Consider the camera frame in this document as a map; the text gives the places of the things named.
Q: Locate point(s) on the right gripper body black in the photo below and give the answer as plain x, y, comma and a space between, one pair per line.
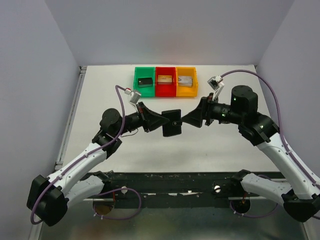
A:
205, 111

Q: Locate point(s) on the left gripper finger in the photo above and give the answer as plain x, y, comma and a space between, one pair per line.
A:
157, 123
153, 116

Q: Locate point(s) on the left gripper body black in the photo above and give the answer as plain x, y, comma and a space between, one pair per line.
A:
144, 116

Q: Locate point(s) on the black leather card holder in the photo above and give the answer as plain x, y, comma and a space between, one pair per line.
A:
174, 126

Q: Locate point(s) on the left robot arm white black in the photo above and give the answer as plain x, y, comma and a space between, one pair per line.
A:
49, 196

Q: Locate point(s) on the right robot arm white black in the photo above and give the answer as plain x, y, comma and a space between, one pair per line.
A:
299, 196

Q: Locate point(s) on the black card in green bin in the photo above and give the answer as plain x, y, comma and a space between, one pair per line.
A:
144, 82

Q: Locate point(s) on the silver cards in yellow bin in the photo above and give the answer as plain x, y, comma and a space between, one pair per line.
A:
185, 81

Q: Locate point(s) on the gold card in red bin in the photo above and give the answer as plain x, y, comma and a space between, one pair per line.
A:
164, 79

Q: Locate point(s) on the yellow plastic bin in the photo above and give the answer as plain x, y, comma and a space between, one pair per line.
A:
187, 92

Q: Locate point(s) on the red plastic bin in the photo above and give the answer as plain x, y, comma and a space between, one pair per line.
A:
165, 90

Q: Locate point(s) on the green plastic bin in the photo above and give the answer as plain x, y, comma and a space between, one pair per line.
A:
144, 71

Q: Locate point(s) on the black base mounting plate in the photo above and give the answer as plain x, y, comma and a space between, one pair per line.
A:
133, 199

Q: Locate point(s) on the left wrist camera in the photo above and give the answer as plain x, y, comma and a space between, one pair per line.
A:
134, 96

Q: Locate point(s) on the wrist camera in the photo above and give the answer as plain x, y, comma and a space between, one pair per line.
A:
217, 85
134, 96

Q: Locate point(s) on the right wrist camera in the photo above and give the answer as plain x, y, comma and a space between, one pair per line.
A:
217, 85

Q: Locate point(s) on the aluminium rail front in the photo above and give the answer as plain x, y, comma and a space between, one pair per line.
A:
250, 197

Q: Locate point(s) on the aluminium rail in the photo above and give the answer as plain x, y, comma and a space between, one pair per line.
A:
62, 151
250, 197

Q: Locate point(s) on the aluminium rail left side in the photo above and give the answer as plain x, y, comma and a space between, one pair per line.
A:
62, 151

